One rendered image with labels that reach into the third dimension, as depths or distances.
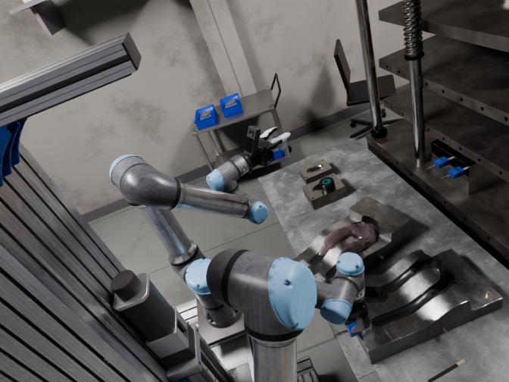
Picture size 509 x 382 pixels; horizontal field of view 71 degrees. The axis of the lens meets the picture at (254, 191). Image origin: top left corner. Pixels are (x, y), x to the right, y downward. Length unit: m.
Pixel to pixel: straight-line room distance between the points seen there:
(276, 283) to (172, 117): 3.45
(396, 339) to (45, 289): 1.07
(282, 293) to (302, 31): 3.51
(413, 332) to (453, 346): 0.15
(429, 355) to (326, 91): 3.25
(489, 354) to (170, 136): 3.42
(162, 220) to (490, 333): 1.16
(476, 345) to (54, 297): 1.27
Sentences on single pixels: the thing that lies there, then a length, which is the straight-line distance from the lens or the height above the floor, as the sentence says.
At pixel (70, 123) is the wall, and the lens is 4.14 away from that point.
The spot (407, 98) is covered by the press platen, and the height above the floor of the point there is 1.04.
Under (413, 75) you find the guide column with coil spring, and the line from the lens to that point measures 1.92.
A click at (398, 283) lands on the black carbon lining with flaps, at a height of 0.89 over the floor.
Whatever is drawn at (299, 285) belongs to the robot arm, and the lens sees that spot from 0.65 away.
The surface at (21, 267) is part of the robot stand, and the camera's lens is 0.73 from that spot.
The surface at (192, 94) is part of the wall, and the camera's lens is 3.90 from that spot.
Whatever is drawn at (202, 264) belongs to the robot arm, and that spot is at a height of 1.27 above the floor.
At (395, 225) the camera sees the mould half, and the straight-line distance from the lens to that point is 1.67.
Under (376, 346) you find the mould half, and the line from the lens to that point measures 1.37.
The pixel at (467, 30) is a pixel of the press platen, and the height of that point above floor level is 1.54.
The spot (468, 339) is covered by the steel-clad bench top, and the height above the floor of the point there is 0.80.
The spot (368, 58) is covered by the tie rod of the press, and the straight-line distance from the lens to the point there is 2.24.
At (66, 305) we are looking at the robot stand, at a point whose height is 1.66.
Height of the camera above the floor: 2.10
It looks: 35 degrees down
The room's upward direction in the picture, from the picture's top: 23 degrees counter-clockwise
